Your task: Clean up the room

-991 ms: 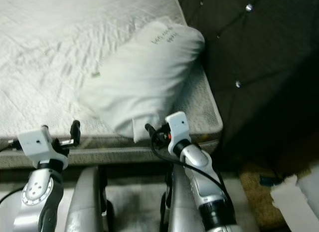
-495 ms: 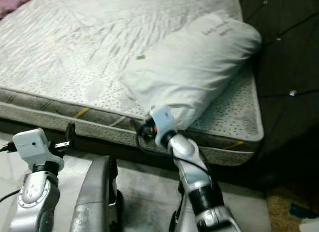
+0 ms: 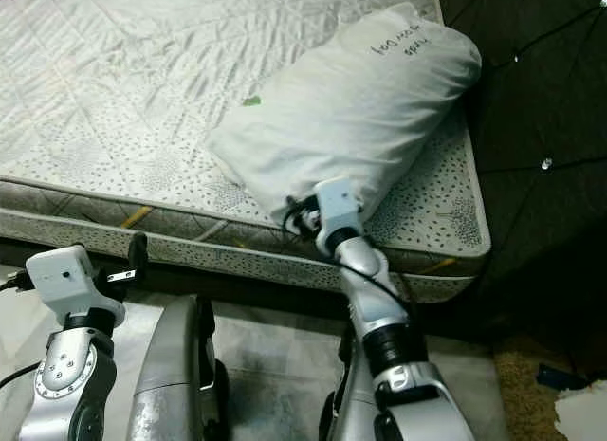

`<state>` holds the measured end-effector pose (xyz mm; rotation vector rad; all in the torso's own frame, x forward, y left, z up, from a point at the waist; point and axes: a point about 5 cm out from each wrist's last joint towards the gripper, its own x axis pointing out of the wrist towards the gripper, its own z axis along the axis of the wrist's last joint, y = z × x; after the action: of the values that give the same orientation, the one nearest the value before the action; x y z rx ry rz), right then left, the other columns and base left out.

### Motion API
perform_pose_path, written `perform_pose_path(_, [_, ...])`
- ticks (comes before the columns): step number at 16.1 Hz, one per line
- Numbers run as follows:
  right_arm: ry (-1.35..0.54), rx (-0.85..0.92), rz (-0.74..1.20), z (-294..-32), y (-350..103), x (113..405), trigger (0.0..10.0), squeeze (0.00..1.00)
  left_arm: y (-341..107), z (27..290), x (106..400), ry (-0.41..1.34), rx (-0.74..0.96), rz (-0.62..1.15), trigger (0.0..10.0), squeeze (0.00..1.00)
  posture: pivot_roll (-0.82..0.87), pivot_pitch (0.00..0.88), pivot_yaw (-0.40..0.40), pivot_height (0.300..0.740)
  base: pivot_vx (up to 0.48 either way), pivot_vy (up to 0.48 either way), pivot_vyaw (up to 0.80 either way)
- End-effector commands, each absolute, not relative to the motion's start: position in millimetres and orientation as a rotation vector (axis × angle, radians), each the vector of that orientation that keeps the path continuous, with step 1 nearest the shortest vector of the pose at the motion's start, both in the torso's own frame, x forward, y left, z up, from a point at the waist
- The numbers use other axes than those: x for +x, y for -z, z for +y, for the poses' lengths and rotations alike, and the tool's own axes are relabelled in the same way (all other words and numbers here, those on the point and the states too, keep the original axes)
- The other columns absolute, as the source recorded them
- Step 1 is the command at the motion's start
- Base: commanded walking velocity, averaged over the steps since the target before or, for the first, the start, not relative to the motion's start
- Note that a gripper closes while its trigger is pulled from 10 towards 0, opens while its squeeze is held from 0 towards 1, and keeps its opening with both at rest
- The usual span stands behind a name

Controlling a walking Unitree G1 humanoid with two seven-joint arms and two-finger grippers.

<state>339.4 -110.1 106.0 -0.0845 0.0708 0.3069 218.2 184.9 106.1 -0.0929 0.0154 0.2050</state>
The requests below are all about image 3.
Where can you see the white pillow with handwriting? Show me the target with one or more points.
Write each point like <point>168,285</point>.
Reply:
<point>351,109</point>

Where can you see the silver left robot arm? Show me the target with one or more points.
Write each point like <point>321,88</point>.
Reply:
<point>71,384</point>

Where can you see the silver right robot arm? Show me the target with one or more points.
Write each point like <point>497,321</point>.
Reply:
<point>379,308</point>

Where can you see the dark bed base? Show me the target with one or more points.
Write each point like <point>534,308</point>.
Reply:
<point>247,294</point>

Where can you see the grey robot left leg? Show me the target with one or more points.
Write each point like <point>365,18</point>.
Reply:
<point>175,365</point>

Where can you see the grey robot leg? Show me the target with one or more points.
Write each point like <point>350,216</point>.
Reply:
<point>175,365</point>
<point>351,394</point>

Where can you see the small green scrap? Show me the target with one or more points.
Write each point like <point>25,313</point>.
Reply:
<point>251,101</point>

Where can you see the quilted white patterned mattress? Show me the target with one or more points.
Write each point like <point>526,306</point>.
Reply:
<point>133,81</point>

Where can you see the grey robot right leg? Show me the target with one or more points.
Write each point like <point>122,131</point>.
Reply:
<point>351,394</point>

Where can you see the dark tufted headboard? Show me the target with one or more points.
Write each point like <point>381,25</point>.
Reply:
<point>541,81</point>

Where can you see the brown rug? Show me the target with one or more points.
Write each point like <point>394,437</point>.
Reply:
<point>526,394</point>

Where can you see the small dark object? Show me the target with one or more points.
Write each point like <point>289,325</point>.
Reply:
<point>557,376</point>

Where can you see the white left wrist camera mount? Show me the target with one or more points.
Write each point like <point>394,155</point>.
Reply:
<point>62,275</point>

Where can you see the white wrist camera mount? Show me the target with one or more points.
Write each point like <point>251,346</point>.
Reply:
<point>339,202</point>
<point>62,275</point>

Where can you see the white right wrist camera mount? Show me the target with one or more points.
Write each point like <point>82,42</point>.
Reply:
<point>339,202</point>

